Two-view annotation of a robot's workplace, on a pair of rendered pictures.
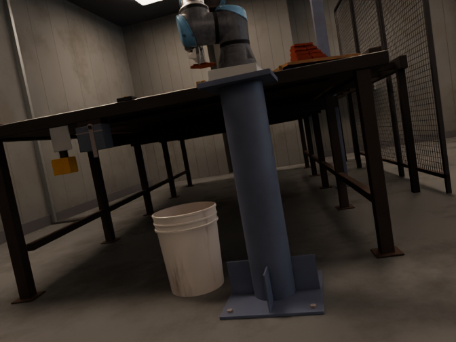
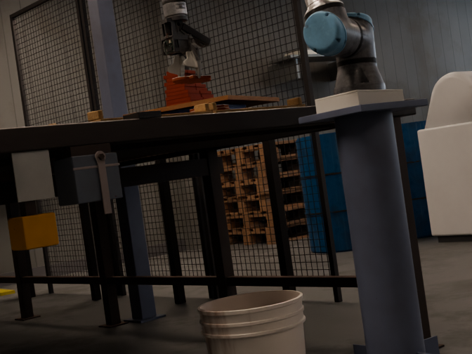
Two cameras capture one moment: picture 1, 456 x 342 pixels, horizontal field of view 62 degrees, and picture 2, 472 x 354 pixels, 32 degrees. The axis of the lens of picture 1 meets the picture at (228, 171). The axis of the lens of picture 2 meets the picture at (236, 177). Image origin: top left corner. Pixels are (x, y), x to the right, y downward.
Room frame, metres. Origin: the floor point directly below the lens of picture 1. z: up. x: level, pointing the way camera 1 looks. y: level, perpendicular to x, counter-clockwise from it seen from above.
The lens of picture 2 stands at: (0.20, 2.00, 0.73)
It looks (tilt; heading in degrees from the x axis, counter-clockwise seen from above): 0 degrees down; 311
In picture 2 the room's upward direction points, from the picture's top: 8 degrees counter-clockwise
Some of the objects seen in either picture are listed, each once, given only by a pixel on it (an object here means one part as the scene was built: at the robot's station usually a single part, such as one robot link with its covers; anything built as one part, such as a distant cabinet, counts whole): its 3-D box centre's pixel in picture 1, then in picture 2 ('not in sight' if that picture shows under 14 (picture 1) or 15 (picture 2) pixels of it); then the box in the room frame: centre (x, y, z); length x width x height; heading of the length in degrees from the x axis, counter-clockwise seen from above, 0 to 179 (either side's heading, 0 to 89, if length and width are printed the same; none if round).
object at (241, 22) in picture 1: (230, 25); (352, 38); (1.49, -0.11, 1.08); 0.13 x 0.12 x 0.14; 95
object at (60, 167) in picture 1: (62, 150); (28, 199); (1.90, 0.80, 0.74); 0.09 x 0.08 x 0.24; 82
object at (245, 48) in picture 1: (236, 56); (358, 77); (1.49, -0.11, 0.96); 0.15 x 0.15 x 0.10
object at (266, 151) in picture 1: (258, 189); (382, 254); (1.49, -0.10, 0.43); 0.38 x 0.38 x 0.87; 76
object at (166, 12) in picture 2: not in sight; (175, 11); (2.02, 0.06, 1.27); 0.08 x 0.08 x 0.05
